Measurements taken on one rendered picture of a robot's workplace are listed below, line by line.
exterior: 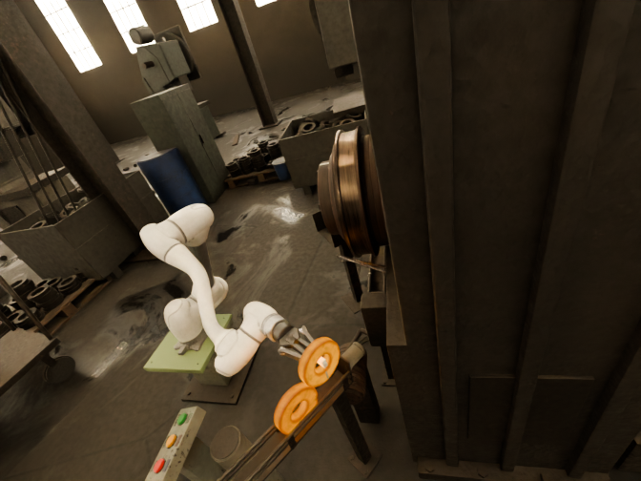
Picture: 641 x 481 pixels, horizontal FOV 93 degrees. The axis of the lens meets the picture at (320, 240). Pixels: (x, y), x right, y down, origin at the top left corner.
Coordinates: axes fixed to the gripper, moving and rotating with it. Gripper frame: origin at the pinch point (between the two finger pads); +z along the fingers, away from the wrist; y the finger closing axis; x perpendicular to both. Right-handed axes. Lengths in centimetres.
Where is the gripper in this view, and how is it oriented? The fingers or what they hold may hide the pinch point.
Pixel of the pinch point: (318, 358)
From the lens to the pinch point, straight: 103.4
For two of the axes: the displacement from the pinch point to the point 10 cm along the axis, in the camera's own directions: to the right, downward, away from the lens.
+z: 6.8, 2.2, -7.0
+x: -2.9, -8.0, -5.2
